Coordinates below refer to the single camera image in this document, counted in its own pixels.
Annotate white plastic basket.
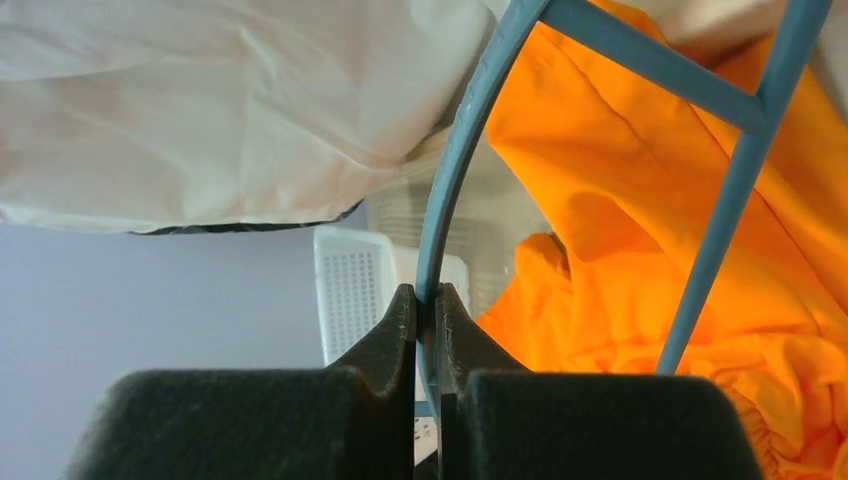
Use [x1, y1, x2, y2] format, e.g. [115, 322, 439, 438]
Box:
[312, 225, 473, 465]

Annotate white shorts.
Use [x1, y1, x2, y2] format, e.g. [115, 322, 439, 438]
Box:
[0, 0, 848, 234]

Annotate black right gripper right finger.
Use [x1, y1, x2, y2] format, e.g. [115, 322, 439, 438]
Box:
[434, 284, 762, 479]

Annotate orange shorts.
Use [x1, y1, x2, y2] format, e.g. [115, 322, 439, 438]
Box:
[478, 24, 847, 479]

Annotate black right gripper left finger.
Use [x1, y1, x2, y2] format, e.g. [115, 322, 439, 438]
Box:
[65, 285, 416, 479]

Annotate grey-blue plastic hanger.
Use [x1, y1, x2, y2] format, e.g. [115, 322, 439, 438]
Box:
[415, 1, 831, 417]

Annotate dark camouflage shorts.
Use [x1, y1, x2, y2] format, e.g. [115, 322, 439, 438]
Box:
[134, 201, 363, 236]

